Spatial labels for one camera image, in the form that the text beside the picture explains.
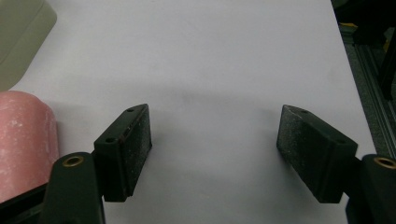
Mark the pink cylindrical object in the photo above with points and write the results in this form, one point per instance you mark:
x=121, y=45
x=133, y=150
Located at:
x=23, y=143

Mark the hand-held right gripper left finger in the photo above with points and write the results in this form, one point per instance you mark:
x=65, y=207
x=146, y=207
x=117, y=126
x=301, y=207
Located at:
x=120, y=155

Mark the grey-green plastic container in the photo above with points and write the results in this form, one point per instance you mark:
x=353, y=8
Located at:
x=18, y=37

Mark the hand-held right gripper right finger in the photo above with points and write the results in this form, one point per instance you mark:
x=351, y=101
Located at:
x=314, y=152

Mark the aluminium frame rail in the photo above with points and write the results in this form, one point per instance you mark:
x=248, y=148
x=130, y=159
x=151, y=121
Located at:
x=372, y=90

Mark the dark equipment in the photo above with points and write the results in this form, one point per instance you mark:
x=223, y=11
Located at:
x=370, y=25

